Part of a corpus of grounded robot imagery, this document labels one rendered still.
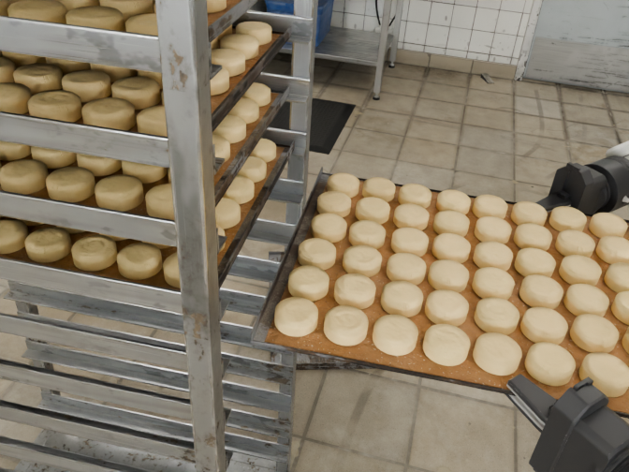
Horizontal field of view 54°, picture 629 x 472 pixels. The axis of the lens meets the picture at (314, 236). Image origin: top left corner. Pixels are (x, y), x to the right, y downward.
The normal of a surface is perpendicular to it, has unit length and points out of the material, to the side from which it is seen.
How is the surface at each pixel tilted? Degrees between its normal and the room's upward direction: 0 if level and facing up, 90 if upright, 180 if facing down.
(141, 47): 90
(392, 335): 0
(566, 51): 90
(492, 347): 0
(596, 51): 90
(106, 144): 90
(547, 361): 0
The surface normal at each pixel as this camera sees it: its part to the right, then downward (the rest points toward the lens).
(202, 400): -0.21, 0.55
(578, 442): -0.84, 0.27
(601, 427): 0.07, -0.82
